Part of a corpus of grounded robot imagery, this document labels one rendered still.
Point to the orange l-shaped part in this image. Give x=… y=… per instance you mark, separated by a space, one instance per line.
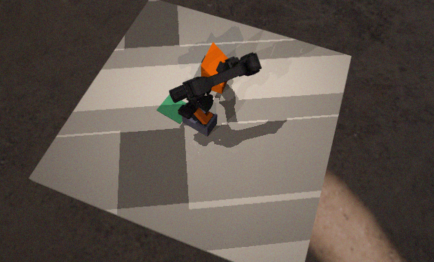
x=203 y=117

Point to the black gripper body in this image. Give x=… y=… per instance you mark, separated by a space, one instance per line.
x=188 y=111

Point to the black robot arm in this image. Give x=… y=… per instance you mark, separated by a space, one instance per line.
x=197 y=87

